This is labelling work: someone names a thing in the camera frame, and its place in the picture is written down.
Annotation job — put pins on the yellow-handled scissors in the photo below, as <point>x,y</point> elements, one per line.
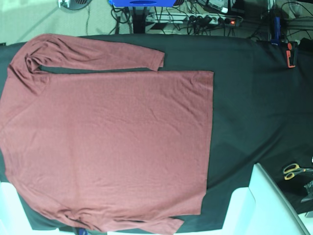
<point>293,170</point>

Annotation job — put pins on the black table cloth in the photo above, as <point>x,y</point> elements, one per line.
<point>262,110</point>

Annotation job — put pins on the crumpled black plastic piece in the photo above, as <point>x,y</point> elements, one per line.
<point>309,189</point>

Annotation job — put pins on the black stand post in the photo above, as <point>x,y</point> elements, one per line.
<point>139,15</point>

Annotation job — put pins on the maroon long-sleeve T-shirt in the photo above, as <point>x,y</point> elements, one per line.
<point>95,135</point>

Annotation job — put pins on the blue plastic box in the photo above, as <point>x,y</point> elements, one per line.
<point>142,3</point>

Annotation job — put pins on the white power strip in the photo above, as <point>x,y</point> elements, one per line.
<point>179,18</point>

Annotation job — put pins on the dark round fan base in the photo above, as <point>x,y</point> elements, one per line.
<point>73,4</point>

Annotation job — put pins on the orange black clamp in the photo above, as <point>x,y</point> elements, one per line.
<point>291,54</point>

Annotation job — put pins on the blue clamp at bottom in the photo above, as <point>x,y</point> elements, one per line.
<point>81,231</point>

